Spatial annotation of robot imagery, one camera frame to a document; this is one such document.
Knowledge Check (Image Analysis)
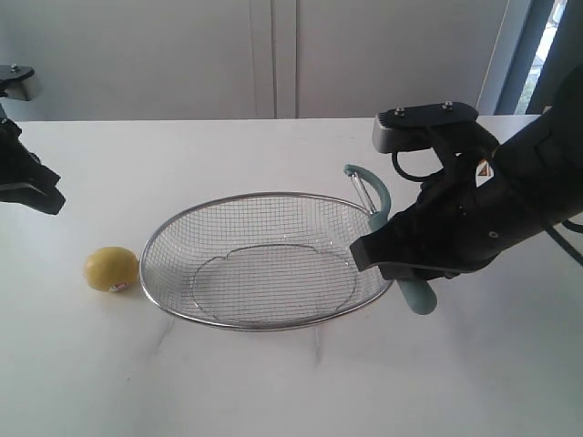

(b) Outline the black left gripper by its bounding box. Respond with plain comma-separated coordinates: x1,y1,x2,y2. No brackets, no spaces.
1,118,66,215

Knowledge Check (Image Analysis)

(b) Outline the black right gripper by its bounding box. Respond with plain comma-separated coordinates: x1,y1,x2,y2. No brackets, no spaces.
350,176,522,280

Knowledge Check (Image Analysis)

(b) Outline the teal handled peeler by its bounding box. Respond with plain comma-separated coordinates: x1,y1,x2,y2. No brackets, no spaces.
343,164,437,315

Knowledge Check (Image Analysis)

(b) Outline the yellow lemon with sticker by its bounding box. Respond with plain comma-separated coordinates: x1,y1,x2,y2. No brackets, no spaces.
83,247,138,292

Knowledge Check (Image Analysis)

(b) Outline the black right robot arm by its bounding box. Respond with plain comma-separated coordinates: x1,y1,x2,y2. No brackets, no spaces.
350,68,582,280

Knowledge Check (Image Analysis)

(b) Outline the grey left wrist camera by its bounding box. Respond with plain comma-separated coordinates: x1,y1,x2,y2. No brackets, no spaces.
0,64,40,101

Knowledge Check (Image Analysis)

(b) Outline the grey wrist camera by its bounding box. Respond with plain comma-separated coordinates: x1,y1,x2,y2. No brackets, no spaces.
0,64,40,101
373,101,478,154

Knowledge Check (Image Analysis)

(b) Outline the oval wire mesh basket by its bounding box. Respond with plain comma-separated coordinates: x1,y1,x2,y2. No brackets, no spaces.
139,192,391,331

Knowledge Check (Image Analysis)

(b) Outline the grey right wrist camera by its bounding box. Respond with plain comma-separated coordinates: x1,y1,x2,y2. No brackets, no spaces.
373,101,478,154

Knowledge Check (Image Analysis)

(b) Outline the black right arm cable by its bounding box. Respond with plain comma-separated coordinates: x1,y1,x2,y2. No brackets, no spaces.
390,147,583,268

